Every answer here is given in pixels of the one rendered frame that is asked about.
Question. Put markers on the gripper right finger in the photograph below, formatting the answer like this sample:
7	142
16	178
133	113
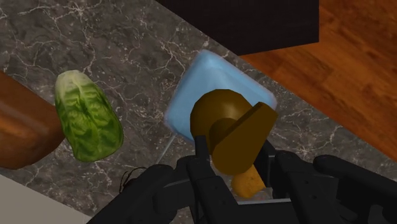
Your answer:
310	189

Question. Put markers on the brown wooden bowl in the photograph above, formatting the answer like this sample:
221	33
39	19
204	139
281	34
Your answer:
21	130

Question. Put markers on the small orange potato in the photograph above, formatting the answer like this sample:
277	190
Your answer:
248	184

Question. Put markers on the light blue square container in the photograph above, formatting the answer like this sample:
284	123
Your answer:
204	83

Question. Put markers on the green lettuce head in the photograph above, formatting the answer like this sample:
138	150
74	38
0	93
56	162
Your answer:
86	118

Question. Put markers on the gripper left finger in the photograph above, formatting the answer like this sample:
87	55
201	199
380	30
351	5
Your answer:
204	189

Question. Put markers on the brown wooden tool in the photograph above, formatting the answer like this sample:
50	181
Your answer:
235	130

